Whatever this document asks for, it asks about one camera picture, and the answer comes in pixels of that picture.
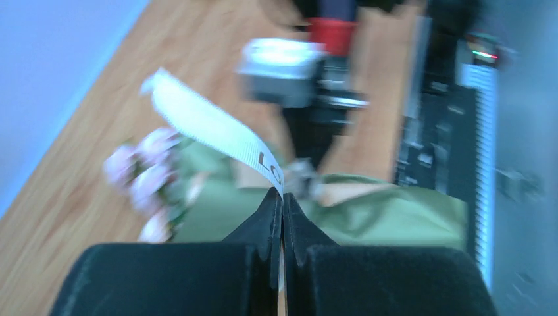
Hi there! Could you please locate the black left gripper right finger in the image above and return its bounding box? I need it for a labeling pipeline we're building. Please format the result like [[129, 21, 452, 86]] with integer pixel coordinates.
[[282, 194, 497, 316]]

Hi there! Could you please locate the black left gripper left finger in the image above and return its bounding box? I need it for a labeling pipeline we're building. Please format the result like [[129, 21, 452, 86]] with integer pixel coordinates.
[[51, 189, 282, 315]]

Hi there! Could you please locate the cream tote bag strap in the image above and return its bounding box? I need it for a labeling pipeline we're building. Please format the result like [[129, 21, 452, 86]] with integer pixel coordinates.
[[140, 67, 324, 201]]

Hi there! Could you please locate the green and peach wrapping paper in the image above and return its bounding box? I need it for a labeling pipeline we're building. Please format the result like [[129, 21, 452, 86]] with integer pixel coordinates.
[[173, 141, 469, 250]]

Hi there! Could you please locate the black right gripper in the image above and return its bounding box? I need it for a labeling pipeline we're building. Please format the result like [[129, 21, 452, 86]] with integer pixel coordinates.
[[281, 104, 352, 170]]

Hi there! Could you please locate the pink fake flower bunch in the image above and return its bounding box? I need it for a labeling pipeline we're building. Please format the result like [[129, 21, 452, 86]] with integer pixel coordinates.
[[103, 128, 200, 243]]

